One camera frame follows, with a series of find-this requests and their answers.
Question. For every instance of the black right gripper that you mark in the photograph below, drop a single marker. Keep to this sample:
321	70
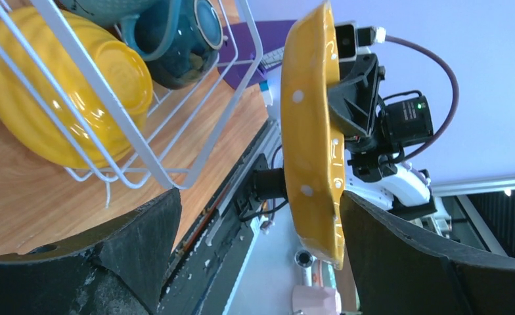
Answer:
376	140

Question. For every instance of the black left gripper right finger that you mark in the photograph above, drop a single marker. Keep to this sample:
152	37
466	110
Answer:
401	268

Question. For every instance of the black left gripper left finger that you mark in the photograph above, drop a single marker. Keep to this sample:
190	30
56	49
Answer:
118	267

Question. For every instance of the yellow dotted plate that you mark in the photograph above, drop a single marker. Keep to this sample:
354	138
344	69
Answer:
313	148

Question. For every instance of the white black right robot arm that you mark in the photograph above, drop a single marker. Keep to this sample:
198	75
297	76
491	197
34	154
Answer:
406	194

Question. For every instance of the white blue toy block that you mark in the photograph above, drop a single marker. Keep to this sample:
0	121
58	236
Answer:
266	93

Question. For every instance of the dark blue floral bowl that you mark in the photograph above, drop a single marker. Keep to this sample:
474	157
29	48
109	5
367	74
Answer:
194	48

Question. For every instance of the yellow ribbed bowl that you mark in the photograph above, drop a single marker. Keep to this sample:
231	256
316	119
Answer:
78	107

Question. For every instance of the blue dotted mug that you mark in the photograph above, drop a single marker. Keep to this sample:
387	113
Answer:
127	14

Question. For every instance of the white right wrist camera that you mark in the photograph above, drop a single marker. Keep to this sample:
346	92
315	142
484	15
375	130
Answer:
354	41

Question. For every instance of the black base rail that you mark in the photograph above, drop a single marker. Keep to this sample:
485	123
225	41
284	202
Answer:
204	269

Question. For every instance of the white wire dish rack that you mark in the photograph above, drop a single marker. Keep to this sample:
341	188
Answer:
168	118

